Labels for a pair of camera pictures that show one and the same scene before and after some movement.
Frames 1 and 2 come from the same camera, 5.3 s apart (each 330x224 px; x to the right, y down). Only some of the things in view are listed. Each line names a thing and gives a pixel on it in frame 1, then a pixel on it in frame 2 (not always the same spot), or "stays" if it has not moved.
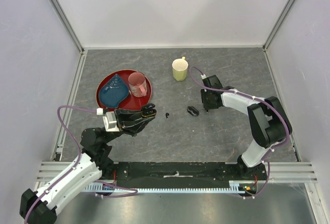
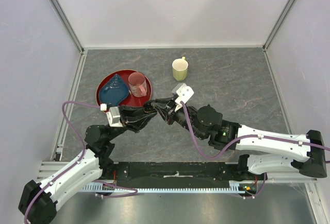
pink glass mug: x=137 y=84 stays
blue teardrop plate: x=114 y=91 stays
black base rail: x=180 y=174 stays
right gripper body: x=207 y=101 -> x=180 y=117
